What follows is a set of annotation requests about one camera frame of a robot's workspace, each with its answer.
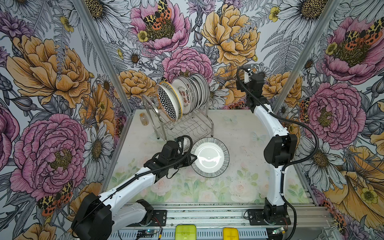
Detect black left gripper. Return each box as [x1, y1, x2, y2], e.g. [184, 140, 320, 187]
[168, 151, 197, 169]

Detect white plate black striped rim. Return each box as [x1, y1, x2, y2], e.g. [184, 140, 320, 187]
[191, 137, 230, 178]

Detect silver metal dish rack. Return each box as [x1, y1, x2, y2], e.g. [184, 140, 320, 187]
[143, 96, 215, 142]

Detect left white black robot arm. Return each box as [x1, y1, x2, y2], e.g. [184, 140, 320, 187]
[71, 135, 197, 240]

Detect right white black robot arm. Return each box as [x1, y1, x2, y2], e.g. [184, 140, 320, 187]
[236, 65, 297, 225]

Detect white plate yellow rim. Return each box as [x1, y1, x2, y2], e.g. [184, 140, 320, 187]
[163, 82, 183, 120]

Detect black white patterned plate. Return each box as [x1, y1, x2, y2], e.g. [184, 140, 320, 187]
[156, 85, 179, 122]

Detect white plate red floral pattern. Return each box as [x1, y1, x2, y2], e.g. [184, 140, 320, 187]
[172, 77, 195, 115]

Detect green plastic box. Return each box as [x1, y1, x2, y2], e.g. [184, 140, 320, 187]
[175, 225, 197, 240]

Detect yellow plastic box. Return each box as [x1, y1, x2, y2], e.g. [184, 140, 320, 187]
[223, 228, 239, 240]

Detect black corrugated cable hose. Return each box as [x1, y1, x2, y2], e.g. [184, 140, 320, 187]
[235, 66, 319, 240]

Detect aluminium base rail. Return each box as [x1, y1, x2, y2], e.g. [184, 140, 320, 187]
[79, 201, 334, 240]

